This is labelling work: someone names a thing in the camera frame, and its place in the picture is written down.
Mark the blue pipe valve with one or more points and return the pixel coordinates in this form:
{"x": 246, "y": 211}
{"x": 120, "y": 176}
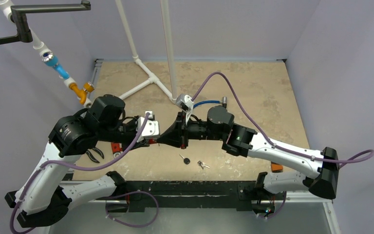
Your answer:
{"x": 51, "y": 60}

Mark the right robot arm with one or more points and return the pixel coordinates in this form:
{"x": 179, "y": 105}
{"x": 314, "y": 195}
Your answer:
{"x": 312, "y": 170}

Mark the aluminium rail frame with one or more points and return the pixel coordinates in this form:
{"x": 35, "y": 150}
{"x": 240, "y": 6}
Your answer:
{"x": 265, "y": 92}

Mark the orange pipe valve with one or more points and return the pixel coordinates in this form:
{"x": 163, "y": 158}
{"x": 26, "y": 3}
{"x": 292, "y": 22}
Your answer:
{"x": 82, "y": 93}

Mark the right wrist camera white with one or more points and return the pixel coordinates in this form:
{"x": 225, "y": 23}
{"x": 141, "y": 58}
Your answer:
{"x": 186, "y": 104}

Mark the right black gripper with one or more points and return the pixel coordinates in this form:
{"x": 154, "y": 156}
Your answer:
{"x": 180, "y": 129}

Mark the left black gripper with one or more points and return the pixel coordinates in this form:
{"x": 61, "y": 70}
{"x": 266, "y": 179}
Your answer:
{"x": 133, "y": 122}

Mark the black head key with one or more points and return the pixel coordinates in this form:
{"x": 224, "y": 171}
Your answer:
{"x": 185, "y": 159}

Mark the silver key bunch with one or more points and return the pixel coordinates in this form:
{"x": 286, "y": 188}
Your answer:
{"x": 202, "y": 165}

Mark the orange brush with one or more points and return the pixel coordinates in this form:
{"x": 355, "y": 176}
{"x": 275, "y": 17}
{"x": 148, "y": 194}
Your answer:
{"x": 276, "y": 168}

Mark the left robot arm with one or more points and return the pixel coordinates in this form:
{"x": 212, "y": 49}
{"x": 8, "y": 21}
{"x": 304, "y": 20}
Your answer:
{"x": 42, "y": 201}

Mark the red handled wrench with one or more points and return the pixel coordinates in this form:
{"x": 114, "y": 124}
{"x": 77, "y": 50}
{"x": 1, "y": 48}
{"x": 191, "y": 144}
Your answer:
{"x": 116, "y": 149}

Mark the red cable lock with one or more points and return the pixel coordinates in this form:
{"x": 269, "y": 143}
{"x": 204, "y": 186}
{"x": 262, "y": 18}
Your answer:
{"x": 152, "y": 141}

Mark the blue cable lock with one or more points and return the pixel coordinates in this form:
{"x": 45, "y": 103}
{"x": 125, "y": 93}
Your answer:
{"x": 222, "y": 102}

